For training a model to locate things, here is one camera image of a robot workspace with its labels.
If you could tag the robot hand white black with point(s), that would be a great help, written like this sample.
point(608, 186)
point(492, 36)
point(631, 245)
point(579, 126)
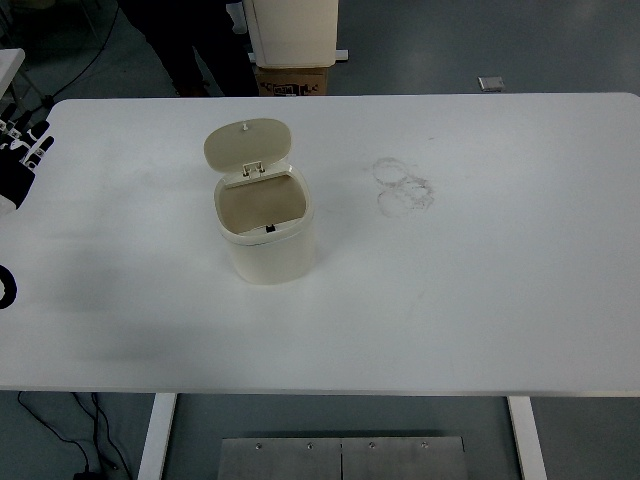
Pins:
point(15, 170)

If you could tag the cream trash bin with lid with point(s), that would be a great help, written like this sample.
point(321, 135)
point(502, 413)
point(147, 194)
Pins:
point(270, 260)

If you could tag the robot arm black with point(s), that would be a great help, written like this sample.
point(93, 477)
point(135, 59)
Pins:
point(10, 299)

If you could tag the white side table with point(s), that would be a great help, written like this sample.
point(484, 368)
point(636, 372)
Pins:
point(9, 65)

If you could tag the person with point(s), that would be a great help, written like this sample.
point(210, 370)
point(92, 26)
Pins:
point(185, 45)

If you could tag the cardboard box with black print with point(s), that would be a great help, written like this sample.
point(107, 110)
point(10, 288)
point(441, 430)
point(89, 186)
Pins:
point(292, 80)

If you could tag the white table leg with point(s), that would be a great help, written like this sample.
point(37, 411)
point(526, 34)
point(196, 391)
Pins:
point(156, 440)
point(527, 440)

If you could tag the white cabinet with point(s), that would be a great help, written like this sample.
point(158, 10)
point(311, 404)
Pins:
point(295, 35)

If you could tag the black plug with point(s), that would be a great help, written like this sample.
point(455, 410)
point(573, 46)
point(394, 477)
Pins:
point(86, 475)

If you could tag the grey metal plate with screws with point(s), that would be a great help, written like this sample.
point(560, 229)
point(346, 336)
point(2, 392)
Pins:
point(345, 460)

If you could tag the small grey floor plate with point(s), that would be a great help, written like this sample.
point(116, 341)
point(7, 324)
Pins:
point(490, 83)

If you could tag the white metal foot bracket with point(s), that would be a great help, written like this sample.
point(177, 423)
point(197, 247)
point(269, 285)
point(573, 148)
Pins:
point(342, 54)

